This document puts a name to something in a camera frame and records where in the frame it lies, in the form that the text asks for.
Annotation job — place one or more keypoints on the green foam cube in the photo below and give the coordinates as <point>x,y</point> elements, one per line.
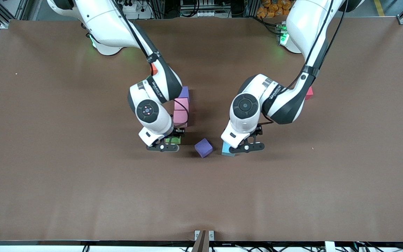
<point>173,140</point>

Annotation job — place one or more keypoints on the pink foam cube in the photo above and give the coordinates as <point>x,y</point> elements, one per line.
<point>179,117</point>
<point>181,104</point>

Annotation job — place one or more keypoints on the cyan foam cube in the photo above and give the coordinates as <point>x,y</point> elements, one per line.
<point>226,151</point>

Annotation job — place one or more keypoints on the purple foam cube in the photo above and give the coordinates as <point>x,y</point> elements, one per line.
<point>184,92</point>
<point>203,147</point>

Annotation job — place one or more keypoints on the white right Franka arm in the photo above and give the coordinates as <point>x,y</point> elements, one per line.
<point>110,24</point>

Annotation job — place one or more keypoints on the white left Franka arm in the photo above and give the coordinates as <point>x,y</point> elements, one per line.
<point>303,28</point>

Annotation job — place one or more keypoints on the red foam cube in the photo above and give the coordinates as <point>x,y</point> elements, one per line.
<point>309,92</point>

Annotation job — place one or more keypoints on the orange foam cube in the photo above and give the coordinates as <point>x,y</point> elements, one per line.
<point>154,69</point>

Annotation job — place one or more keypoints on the brown table cover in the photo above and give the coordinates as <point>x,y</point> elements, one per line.
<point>82,196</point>

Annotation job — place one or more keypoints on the grey socket box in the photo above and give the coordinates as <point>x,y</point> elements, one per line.
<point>201,14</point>

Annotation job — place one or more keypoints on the white power strip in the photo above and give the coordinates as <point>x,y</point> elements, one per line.
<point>142,14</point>

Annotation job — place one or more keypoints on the pile of orange items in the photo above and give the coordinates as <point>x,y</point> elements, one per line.
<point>268,8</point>

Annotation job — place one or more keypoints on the silver metal table bracket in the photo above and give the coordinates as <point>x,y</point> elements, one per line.
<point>197,234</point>

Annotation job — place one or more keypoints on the brown tapered post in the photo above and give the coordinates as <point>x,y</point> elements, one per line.
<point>201,245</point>

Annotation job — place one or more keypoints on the black table edge rail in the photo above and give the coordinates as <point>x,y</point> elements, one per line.
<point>47,243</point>

